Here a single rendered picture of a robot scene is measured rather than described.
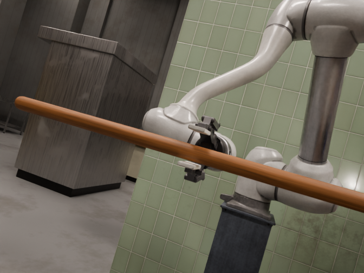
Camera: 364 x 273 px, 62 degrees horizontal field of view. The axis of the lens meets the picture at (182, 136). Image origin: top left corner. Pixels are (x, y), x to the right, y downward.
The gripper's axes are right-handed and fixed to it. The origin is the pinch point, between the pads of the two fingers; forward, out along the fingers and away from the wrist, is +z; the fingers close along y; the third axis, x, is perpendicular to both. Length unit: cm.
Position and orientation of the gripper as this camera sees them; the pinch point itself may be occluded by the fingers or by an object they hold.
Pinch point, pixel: (194, 147)
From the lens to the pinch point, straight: 55.3
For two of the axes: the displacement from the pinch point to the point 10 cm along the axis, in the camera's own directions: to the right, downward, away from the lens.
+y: -2.8, 9.6, -0.1
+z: -2.4, -0.8, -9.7
